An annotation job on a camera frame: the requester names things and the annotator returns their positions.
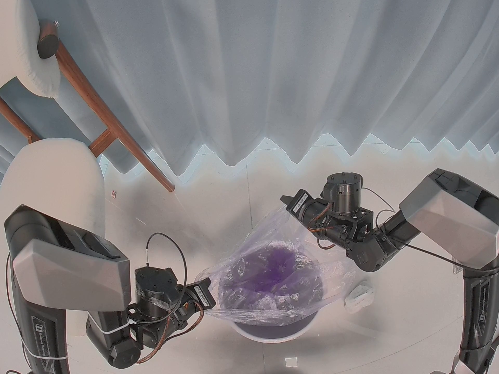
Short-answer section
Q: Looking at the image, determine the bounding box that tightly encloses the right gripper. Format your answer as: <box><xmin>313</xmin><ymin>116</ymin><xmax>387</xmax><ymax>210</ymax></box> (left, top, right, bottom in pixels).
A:
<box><xmin>281</xmin><ymin>189</ymin><xmax>333</xmax><ymax>235</ymax></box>

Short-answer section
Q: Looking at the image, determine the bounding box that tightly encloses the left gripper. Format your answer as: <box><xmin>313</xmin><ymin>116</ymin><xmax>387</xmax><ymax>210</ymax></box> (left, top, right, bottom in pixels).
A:
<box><xmin>176</xmin><ymin>278</ymin><xmax>216</xmax><ymax>317</ymax></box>

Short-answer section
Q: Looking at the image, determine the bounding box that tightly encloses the purple plastic bag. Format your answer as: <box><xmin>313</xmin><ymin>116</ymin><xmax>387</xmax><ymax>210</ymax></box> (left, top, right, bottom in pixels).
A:
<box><xmin>195</xmin><ymin>205</ymin><xmax>357</xmax><ymax>317</ymax></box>

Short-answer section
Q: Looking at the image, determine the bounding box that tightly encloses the white trash bin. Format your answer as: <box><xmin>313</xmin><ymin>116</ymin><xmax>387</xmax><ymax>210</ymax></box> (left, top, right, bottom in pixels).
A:
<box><xmin>218</xmin><ymin>244</ymin><xmax>324</xmax><ymax>342</ymax></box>

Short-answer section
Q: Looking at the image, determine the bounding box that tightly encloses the crumpled white paper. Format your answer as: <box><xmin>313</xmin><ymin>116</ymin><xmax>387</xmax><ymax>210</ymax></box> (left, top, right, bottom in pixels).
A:
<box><xmin>345</xmin><ymin>281</ymin><xmax>376</xmax><ymax>313</ymax></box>

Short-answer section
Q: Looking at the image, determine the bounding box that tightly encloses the pale blue curtain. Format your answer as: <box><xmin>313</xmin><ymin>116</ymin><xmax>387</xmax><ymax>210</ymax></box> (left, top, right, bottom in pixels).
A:
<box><xmin>0</xmin><ymin>0</ymin><xmax>499</xmax><ymax>177</ymax></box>

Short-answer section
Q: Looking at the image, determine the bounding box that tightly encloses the cream padded wooden chair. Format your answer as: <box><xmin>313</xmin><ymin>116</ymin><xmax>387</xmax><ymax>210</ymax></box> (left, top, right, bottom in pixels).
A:
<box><xmin>0</xmin><ymin>0</ymin><xmax>176</xmax><ymax>247</ymax></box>

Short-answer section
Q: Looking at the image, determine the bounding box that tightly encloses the black cable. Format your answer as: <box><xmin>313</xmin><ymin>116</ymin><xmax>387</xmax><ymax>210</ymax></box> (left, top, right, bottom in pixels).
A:
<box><xmin>363</xmin><ymin>186</ymin><xmax>499</xmax><ymax>274</ymax></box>
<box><xmin>146</xmin><ymin>232</ymin><xmax>188</xmax><ymax>286</ymax></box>

